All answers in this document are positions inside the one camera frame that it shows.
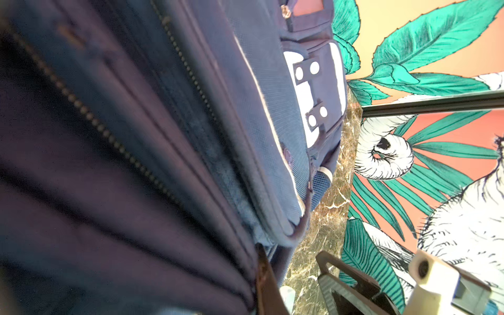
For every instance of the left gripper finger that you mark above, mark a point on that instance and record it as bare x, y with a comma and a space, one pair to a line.
269, 299

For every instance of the navy blue student backpack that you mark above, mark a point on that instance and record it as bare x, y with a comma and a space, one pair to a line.
148, 146

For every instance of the right black frame post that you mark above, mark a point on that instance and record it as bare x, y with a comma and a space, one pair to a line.
458, 103

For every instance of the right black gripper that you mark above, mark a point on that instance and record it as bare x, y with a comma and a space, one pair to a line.
365, 297

